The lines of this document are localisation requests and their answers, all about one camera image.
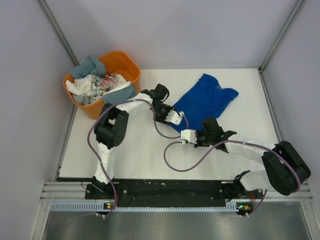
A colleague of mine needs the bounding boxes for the blue t shirt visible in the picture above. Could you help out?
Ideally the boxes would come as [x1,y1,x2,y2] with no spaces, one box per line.
[170,73,239,132]

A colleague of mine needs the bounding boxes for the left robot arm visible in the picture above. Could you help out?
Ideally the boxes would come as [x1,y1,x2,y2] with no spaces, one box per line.
[87,84,184,199]

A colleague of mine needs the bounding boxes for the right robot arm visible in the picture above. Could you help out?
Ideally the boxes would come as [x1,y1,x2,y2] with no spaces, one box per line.
[194,117,311,198]

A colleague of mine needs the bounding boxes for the orange plastic laundry basket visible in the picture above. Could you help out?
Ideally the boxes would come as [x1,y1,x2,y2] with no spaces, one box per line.
[62,50,141,120]

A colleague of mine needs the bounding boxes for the white t shirt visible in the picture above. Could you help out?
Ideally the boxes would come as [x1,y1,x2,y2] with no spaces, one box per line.
[65,77,91,96]

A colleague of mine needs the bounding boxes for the grey-blue t shirt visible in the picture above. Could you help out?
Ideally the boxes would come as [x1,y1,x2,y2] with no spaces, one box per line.
[69,55,138,106]

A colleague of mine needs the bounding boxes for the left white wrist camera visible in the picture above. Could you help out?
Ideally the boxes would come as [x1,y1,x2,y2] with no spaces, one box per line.
[165,109,185,126]

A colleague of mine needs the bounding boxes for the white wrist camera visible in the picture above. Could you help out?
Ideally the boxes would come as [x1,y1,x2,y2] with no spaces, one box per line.
[180,129,197,145]
[165,109,185,126]

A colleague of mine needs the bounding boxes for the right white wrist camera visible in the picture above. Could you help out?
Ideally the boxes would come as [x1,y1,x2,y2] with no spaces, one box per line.
[180,129,197,145]

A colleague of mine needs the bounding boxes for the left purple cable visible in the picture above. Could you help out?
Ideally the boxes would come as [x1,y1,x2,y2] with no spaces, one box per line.
[87,98,190,217]

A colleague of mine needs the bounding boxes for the purple cable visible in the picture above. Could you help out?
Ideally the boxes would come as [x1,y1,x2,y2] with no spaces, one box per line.
[87,98,190,217]
[163,139,301,217]

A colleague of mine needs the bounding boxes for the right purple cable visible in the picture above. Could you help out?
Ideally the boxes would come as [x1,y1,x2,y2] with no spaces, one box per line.
[163,139,301,217]

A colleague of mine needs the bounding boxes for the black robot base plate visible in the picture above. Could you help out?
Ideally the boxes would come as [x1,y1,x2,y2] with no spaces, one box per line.
[85,179,253,208]

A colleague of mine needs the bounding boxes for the grey slotted cable duct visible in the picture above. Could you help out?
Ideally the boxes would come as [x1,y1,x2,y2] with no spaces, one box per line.
[50,201,252,214]

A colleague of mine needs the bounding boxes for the left aluminium frame post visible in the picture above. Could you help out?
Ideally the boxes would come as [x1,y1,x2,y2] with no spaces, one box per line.
[36,0,79,66]

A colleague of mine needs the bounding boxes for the aluminium frame post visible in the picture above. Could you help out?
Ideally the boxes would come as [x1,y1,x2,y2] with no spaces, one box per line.
[36,0,79,66]
[258,0,307,72]

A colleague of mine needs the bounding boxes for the right aluminium frame post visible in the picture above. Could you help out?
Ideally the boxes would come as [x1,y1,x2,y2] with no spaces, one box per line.
[258,0,307,72]

